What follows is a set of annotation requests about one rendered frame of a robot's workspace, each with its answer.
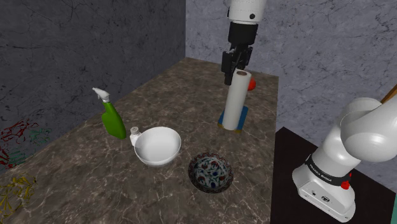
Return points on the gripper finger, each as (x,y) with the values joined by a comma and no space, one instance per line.
(227,65)
(245,57)

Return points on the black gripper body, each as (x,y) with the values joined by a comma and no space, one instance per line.
(243,32)

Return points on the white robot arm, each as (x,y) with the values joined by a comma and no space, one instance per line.
(328,161)

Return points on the red round object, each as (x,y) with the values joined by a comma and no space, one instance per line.
(252,84)

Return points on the white paper towel roll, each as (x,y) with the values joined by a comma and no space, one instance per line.
(235,102)

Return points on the white bowl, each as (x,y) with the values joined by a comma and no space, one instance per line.
(156,147)

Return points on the floral patterned bowl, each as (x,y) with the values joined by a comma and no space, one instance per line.
(211,173)

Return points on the white salt shaker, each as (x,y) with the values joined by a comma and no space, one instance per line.
(134,132)

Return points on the green spray bottle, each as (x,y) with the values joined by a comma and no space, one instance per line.
(113,122)

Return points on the black robot stand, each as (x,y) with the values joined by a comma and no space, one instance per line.
(285,186)

